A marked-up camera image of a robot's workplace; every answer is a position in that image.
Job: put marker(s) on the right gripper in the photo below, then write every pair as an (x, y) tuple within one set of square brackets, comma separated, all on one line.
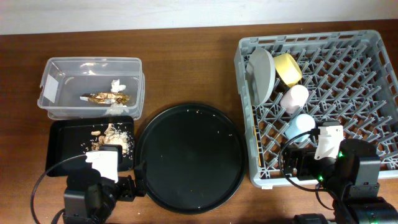
[(305, 157)]

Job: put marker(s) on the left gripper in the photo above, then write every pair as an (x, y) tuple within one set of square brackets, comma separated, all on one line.
[(129, 191)]

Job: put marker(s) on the blue cup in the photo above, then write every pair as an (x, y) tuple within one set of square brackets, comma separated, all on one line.
[(298, 125)]

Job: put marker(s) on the pink cup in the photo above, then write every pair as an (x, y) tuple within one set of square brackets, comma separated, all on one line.
[(294, 98)]

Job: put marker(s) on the white tissue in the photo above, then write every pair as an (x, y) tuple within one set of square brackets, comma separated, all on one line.
[(116, 87), (116, 109)]

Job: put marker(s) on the brown gold snack wrapper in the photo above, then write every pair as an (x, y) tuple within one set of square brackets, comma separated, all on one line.
[(105, 98)]

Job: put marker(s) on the yellow bowl with food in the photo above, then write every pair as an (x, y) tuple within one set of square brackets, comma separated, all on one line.
[(288, 69)]

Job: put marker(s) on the grey plate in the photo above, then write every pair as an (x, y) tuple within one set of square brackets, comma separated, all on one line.
[(260, 74)]

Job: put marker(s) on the wooden chopstick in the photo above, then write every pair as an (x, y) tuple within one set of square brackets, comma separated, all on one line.
[(257, 147)]

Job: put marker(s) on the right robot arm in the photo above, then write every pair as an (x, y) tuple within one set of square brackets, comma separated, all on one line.
[(346, 169)]

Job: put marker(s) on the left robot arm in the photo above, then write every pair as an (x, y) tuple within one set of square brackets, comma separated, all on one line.
[(93, 192)]

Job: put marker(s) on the grey dishwasher rack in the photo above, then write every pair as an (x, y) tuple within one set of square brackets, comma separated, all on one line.
[(349, 78)]

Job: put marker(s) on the food scraps pile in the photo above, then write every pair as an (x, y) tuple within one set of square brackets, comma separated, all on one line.
[(112, 135)]

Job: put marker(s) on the round black tray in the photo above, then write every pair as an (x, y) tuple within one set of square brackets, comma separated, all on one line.
[(195, 158)]

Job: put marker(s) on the black rectangular tray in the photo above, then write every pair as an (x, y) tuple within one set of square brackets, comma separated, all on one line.
[(73, 137)]

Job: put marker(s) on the clear plastic bin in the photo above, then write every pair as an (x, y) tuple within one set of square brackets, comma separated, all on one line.
[(65, 79)]

